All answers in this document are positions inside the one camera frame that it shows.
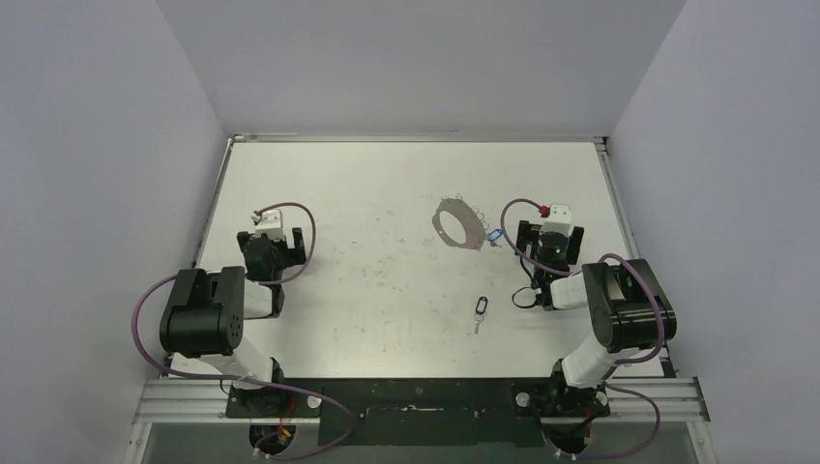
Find clear plastic keyring holder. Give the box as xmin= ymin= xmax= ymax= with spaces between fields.
xmin=431 ymin=194 xmax=488 ymax=251

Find black tagged key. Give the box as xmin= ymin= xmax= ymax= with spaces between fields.
xmin=474 ymin=296 xmax=488 ymax=334

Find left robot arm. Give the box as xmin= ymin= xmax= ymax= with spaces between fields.
xmin=159 ymin=227 xmax=307 ymax=419

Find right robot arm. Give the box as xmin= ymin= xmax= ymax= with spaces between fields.
xmin=515 ymin=220 xmax=677 ymax=418

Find blue tagged key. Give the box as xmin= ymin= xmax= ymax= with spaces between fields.
xmin=486 ymin=228 xmax=503 ymax=247

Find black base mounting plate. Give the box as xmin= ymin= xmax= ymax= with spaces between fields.
xmin=224 ymin=375 xmax=610 ymax=450

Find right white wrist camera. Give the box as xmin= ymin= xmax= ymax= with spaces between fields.
xmin=540 ymin=203 xmax=572 ymax=237

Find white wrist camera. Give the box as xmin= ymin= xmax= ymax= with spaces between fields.
xmin=251 ymin=209 xmax=286 ymax=242
xmin=540 ymin=203 xmax=572 ymax=237

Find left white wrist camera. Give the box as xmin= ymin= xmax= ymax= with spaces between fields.
xmin=251 ymin=209 xmax=286 ymax=242

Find aluminium front rail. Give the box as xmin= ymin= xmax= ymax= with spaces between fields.
xmin=133 ymin=377 xmax=711 ymax=424

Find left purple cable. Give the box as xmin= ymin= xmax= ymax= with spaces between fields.
xmin=131 ymin=201 xmax=358 ymax=462

